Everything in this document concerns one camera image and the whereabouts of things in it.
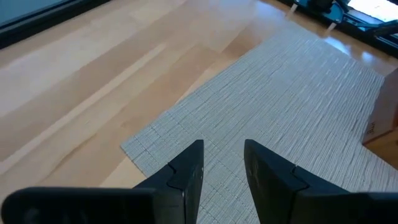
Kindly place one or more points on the teal metal bar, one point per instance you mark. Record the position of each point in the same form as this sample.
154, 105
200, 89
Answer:
326, 9

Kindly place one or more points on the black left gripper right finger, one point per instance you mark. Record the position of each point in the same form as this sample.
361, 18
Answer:
280, 193

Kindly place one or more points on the black aluminium table frame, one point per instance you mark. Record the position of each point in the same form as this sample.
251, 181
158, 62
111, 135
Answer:
46, 20

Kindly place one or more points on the grey woven placemat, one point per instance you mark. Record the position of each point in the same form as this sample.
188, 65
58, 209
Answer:
280, 118

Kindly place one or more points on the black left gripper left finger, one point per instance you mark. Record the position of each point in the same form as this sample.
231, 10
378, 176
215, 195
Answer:
183, 183

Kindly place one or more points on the brown wooden tea box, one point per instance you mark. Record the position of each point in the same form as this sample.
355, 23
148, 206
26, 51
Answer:
384, 115

